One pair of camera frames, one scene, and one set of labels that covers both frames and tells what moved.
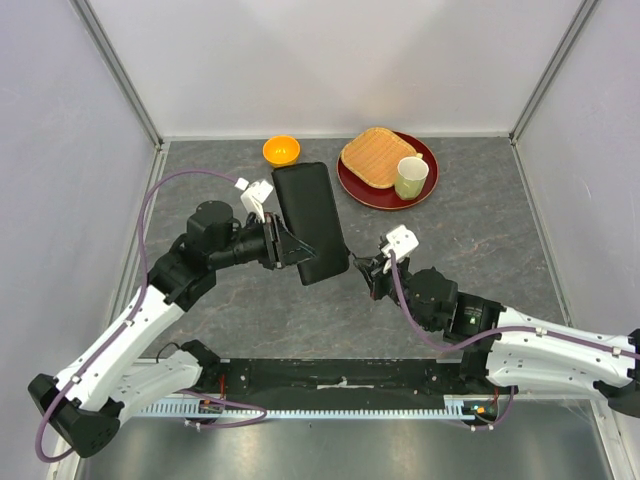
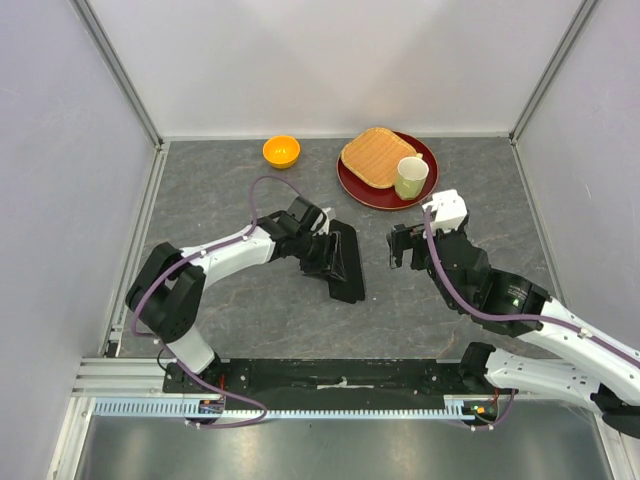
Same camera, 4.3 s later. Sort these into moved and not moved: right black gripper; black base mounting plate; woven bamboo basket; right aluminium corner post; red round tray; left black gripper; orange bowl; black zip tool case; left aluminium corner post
Moved: black zip tool case; left black gripper; right black gripper
Not moved: right aluminium corner post; woven bamboo basket; red round tray; black base mounting plate; left aluminium corner post; orange bowl
